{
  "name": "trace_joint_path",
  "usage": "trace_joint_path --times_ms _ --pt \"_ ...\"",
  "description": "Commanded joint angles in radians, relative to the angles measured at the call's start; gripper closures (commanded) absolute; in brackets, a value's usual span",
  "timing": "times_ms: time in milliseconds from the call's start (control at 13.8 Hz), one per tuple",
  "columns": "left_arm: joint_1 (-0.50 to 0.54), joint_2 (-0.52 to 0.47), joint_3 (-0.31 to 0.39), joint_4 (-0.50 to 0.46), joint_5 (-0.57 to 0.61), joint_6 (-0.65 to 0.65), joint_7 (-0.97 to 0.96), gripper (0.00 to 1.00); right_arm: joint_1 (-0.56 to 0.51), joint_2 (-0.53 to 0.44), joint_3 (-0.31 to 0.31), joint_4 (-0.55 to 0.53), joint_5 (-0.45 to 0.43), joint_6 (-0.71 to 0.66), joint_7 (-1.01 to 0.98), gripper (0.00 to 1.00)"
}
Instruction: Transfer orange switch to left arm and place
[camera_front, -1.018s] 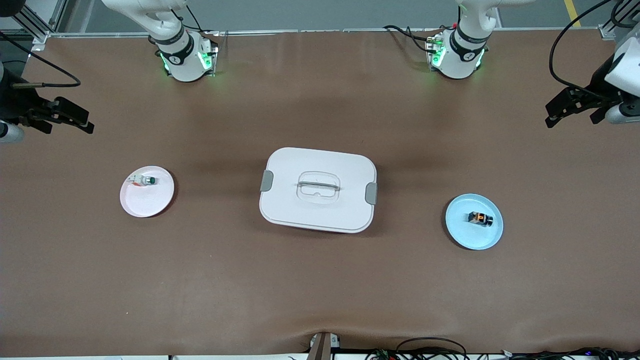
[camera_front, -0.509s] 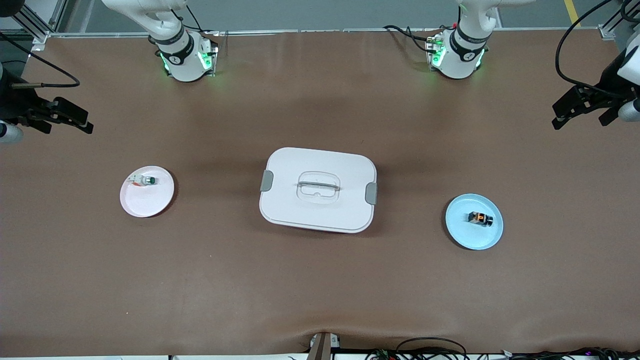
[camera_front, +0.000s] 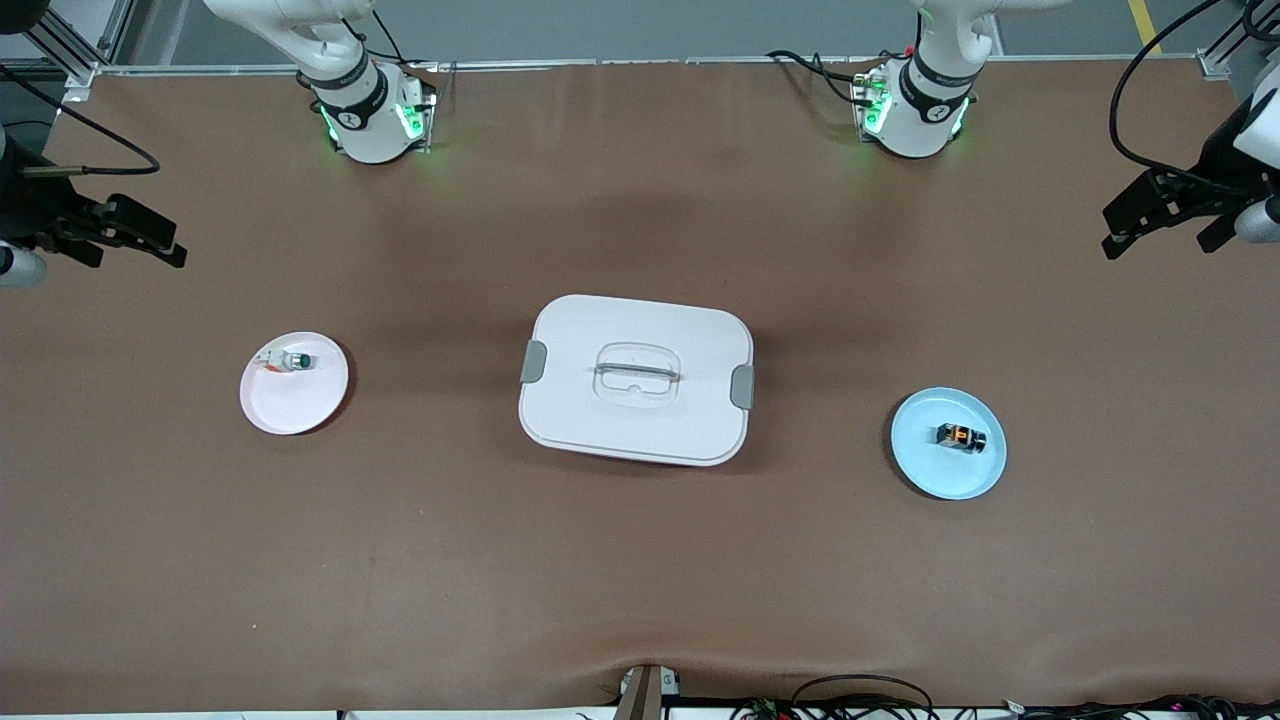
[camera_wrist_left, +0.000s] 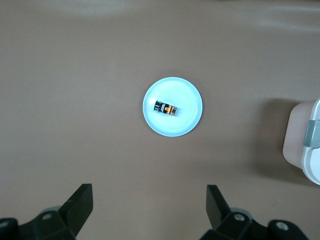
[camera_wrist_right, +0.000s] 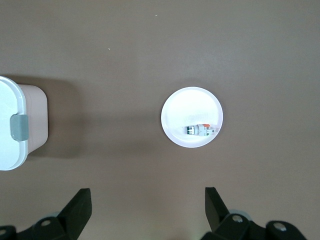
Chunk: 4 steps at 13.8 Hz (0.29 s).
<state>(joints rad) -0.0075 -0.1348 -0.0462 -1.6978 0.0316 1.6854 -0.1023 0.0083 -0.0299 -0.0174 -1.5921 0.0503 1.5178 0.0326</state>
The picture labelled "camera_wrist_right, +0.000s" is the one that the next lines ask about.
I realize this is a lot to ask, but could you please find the pink round plate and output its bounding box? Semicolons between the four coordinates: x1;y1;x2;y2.
160;86;224;149

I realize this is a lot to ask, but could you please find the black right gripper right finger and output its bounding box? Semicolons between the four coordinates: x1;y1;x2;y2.
202;187;307;240

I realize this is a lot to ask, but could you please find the green push-button switch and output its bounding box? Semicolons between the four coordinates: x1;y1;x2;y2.
184;123;217;138

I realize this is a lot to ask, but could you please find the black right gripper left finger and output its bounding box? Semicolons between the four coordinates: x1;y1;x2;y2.
0;187;93;240

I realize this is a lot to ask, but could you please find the white lidded storage box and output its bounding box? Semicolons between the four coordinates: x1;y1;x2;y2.
0;75;49;172

